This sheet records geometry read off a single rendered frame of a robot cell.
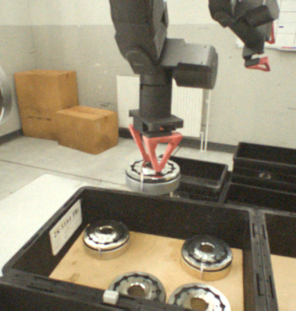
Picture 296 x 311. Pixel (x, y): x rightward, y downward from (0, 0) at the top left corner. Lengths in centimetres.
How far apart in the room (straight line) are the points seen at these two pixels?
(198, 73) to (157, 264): 39
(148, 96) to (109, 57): 326
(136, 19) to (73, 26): 361
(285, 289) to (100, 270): 36
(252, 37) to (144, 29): 56
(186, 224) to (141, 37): 43
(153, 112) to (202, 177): 128
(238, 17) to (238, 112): 256
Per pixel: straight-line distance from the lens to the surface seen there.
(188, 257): 64
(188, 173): 179
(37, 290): 50
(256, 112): 338
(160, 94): 51
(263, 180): 186
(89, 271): 66
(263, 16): 87
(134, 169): 57
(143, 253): 69
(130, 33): 42
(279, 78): 331
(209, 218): 69
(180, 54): 48
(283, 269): 71
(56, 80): 370
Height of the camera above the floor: 128
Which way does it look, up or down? 23 degrees down
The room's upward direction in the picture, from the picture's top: straight up
